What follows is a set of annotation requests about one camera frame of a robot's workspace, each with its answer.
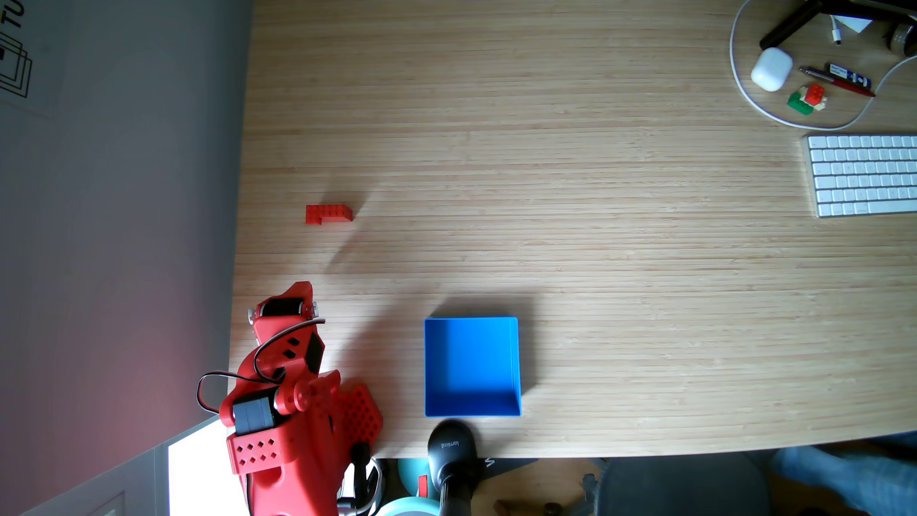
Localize red lego brick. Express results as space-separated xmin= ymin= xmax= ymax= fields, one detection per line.
xmin=306 ymin=204 xmax=354 ymax=226

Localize blue square bin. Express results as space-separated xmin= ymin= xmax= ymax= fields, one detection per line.
xmin=423 ymin=316 xmax=523 ymax=419

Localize green red white lego pile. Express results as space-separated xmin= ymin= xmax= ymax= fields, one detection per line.
xmin=786 ymin=82 xmax=828 ymax=116

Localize black table clamp knob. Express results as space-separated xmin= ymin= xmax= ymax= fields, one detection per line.
xmin=348 ymin=442 xmax=374 ymax=503

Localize teal round object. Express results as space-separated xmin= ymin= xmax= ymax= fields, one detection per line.
xmin=374 ymin=457 xmax=442 ymax=516

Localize white cabinet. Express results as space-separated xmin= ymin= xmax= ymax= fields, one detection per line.
xmin=18 ymin=416 xmax=248 ymax=516

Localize printed cardboard box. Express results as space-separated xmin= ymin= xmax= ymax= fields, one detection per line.
xmin=0 ymin=0 xmax=73 ymax=119

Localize grey chair seat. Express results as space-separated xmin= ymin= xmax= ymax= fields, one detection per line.
xmin=593 ymin=453 xmax=773 ymax=516

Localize white earbuds case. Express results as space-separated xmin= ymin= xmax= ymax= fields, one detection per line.
xmin=750 ymin=46 xmax=795 ymax=93

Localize white keyboard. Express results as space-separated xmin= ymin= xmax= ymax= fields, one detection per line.
xmin=801 ymin=133 xmax=917 ymax=219

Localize red pen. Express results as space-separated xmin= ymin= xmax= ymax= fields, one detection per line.
xmin=798 ymin=66 xmax=877 ymax=98

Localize person's leg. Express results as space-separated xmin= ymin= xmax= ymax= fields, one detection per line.
xmin=772 ymin=430 xmax=917 ymax=516

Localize small blue white stick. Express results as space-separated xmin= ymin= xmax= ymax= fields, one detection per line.
xmin=827 ymin=62 xmax=873 ymax=90

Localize grey tape roll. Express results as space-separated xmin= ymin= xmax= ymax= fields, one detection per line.
xmin=888 ymin=23 xmax=917 ymax=57

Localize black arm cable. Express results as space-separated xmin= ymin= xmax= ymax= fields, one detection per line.
xmin=197 ymin=317 xmax=328 ymax=417

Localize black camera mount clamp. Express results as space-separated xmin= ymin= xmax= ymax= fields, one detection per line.
xmin=427 ymin=419 xmax=482 ymax=516

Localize white cable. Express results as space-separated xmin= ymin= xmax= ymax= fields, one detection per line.
xmin=729 ymin=0 xmax=917 ymax=132

